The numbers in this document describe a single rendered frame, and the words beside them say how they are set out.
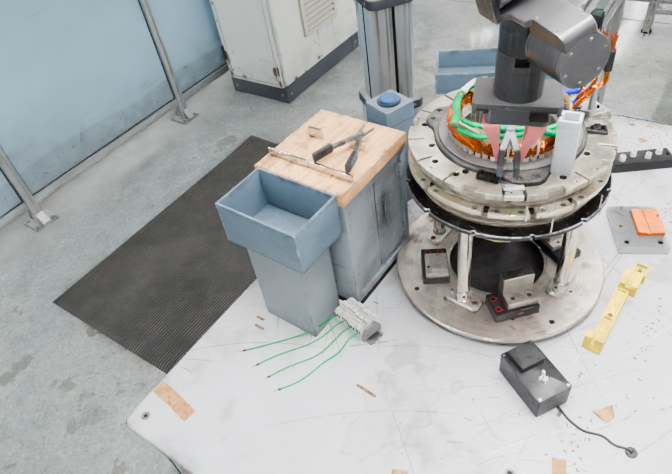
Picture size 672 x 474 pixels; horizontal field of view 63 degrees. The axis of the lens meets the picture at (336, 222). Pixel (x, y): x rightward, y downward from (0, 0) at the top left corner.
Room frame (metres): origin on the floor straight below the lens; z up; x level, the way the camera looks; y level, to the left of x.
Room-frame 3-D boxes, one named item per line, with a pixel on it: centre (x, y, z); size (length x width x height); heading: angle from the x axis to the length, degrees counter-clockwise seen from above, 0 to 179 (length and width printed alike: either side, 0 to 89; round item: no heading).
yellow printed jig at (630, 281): (0.57, -0.47, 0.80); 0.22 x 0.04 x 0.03; 133
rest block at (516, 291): (0.60, -0.29, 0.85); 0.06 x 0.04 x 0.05; 94
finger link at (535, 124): (0.56, -0.24, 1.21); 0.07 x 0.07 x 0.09; 68
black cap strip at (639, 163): (0.94, -0.70, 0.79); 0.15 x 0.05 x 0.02; 83
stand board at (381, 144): (0.80, -0.01, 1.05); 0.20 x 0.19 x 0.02; 138
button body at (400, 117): (0.98, -0.15, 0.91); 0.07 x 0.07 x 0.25; 30
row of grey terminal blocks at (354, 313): (0.63, -0.01, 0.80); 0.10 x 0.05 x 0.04; 34
